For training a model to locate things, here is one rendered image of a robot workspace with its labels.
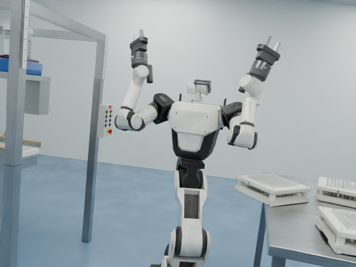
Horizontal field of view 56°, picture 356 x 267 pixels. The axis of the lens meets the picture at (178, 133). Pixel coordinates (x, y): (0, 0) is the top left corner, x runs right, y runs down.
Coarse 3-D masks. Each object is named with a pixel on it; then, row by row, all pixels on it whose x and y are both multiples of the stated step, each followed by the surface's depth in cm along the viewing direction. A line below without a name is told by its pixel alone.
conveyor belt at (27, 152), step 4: (0, 144) 205; (4, 144) 206; (24, 148) 200; (28, 148) 202; (32, 148) 203; (36, 148) 205; (24, 152) 193; (28, 152) 196; (32, 152) 199; (36, 152) 202; (24, 156) 192; (28, 156) 195; (32, 156) 200
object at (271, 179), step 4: (256, 176) 161; (260, 176) 162; (264, 176) 163; (268, 176) 164; (272, 176) 164; (276, 176) 165; (264, 180) 156; (268, 180) 156; (272, 180) 157; (276, 180) 158; (280, 180) 159; (284, 180) 161
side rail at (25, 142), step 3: (0, 138) 210; (3, 138) 210; (0, 141) 210; (3, 141) 210; (24, 141) 207; (27, 141) 207; (30, 141) 206; (24, 144) 207; (27, 144) 207; (33, 144) 206; (36, 144) 206; (39, 144) 205; (39, 147) 205
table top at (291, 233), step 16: (288, 176) 206; (272, 208) 142; (288, 208) 144; (304, 208) 146; (336, 208) 151; (352, 208) 154; (272, 224) 123; (288, 224) 125; (304, 224) 127; (272, 240) 109; (288, 240) 110; (304, 240) 112; (320, 240) 113; (288, 256) 104; (304, 256) 103; (320, 256) 102; (336, 256) 102; (352, 256) 103
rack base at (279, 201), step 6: (240, 186) 161; (246, 186) 162; (246, 192) 157; (252, 192) 153; (258, 192) 154; (258, 198) 150; (264, 198) 147; (276, 198) 148; (282, 198) 149; (288, 198) 150; (294, 198) 151; (300, 198) 152; (306, 198) 155; (270, 204) 144; (276, 204) 145; (282, 204) 147
